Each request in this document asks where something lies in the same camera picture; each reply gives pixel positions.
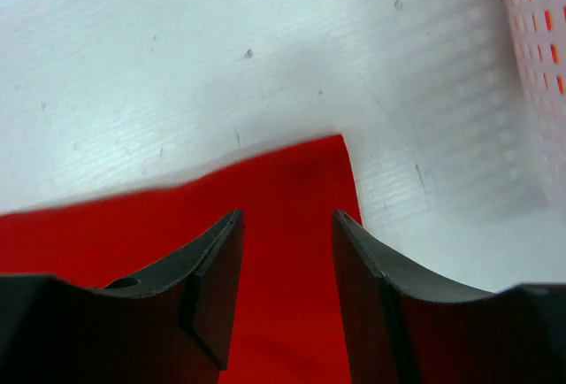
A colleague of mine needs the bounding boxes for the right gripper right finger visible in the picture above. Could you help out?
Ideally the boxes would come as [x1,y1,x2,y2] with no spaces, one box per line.
[332,211,565,383]

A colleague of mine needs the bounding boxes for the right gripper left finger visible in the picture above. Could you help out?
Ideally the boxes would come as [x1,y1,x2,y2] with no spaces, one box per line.
[1,211,244,383]

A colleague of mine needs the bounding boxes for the red t shirt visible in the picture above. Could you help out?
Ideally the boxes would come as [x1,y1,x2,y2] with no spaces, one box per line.
[1,134,360,383]

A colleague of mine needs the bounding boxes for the white plastic basket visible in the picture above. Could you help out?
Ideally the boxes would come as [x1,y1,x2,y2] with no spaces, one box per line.
[503,0,565,212]

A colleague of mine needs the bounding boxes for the orange t shirt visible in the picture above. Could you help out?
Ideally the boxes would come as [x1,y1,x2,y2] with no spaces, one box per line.
[512,0,566,93]

